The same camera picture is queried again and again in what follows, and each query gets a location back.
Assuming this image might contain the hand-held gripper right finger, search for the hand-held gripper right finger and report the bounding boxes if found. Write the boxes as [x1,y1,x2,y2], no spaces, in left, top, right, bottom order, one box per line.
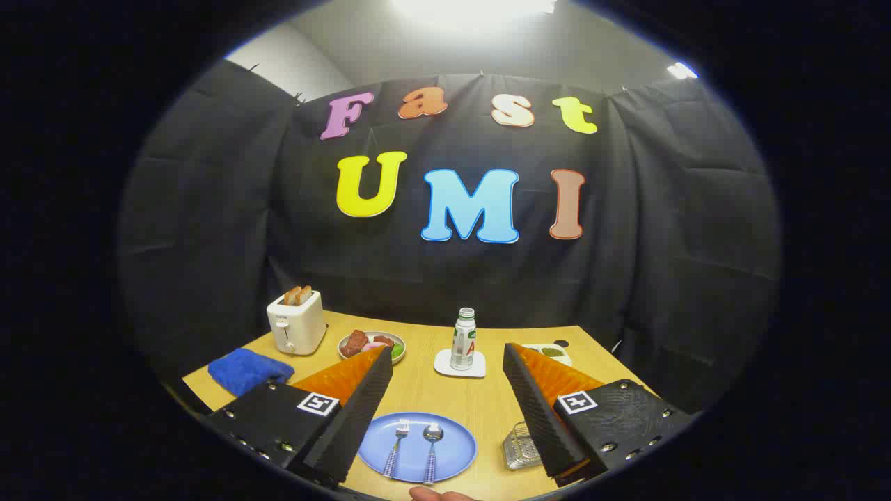
[502,342,695,487]

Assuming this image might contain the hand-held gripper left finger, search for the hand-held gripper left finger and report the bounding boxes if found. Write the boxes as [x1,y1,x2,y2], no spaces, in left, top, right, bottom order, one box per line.
[207,344,395,486]

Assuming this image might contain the fork with checkered handle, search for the fork with checkered handle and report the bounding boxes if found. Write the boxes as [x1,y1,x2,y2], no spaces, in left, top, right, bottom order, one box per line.
[383,420,411,479]

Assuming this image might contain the spoon with checkered handle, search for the spoon with checkered handle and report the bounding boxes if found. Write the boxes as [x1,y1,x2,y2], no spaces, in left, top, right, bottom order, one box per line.
[423,422,444,485]

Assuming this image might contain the white divided snack dish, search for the white divided snack dish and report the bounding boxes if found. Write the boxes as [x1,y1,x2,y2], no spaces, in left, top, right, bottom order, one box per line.
[523,342,574,368]

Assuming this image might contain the grey plate of food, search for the grey plate of food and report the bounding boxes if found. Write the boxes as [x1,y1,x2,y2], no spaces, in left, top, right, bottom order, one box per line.
[338,330,407,364]

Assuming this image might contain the blue round plate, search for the blue round plate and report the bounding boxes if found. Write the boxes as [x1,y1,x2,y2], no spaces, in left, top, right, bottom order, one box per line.
[358,412,478,484]

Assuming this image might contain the white square coaster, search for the white square coaster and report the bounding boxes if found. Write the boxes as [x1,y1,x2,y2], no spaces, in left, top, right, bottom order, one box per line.
[434,348,487,379]

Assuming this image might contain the white toaster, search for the white toaster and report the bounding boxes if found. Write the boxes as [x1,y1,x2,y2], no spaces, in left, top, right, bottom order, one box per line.
[267,289,329,356]

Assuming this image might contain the blue folded cloth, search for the blue folded cloth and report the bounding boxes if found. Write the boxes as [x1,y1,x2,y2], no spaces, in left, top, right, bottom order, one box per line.
[207,347,295,397]

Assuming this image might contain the black backdrop cloth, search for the black backdrop cloth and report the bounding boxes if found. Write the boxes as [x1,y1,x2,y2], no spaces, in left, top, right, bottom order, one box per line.
[117,59,782,417]

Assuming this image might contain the large ceiling light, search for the large ceiling light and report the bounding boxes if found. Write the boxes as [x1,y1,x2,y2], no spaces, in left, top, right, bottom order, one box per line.
[390,0,559,23]

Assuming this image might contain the metal wire cutlery basket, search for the metal wire cutlery basket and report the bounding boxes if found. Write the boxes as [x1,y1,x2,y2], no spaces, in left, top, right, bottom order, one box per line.
[502,421,544,471]

